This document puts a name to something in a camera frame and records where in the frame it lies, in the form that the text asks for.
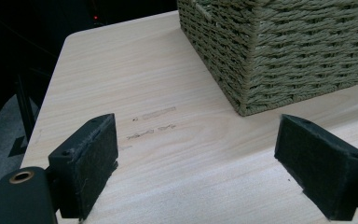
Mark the green woven basket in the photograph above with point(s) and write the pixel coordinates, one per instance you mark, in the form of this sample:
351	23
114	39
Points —
279	46

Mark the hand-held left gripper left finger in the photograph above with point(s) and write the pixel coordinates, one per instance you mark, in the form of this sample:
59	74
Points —
85	165

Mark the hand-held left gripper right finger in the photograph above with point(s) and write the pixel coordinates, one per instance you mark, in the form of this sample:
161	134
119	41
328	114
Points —
320	161

